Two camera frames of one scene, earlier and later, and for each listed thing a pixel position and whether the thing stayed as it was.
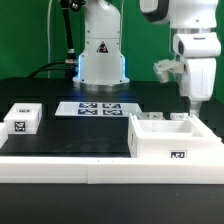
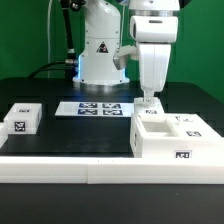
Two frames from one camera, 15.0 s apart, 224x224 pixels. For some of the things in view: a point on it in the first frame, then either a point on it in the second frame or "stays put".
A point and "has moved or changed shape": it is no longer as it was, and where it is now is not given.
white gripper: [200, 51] -> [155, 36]
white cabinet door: [151, 116] has moved or changed shape
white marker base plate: [97, 108] stays put
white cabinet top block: [24, 119] stays put
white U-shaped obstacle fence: [110, 170] stays put
